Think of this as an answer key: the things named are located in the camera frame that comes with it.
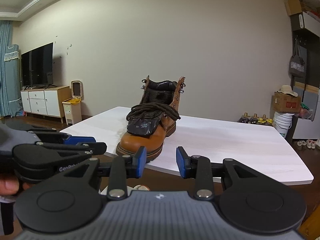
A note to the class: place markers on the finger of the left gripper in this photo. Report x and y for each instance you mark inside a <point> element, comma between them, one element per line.
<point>54,137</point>
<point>44,160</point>

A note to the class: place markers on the blue window curtain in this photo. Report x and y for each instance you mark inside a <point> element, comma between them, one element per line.
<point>11,102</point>

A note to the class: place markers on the dark brown shoelace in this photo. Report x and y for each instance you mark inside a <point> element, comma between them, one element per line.
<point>152,110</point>

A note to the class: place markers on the white wooden tv cabinet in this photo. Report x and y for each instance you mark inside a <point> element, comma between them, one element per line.
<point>45,102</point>

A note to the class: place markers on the white plastic bucket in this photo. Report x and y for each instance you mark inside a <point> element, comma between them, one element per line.
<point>282,122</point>

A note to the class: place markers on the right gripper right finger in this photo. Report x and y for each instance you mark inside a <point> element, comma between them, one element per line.
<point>244,197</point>

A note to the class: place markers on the brown leather work boot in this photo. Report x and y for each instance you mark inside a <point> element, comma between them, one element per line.
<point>151,133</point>

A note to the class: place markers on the grey hanging bag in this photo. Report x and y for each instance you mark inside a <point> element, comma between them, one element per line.
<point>297,65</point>

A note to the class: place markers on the cardboard box with hat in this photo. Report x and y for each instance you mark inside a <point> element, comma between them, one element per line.
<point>286,100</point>

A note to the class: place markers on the black flat television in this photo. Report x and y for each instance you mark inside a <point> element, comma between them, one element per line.
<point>37,66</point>

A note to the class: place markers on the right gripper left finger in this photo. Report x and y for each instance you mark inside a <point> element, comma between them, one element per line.
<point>73,198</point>

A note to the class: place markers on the tall dark storage shelf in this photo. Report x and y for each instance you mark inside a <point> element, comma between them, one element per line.
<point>305,28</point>

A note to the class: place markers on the person's left hand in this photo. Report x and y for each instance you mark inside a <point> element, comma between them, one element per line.
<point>9,186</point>

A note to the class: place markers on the shoes on floor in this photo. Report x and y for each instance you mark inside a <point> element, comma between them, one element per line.
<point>310,144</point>

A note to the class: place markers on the white yellow trash bin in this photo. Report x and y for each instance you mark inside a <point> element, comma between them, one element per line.
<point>72,106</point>

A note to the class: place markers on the cooking oil bottles cluster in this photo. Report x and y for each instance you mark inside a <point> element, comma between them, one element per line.
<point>255,119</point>

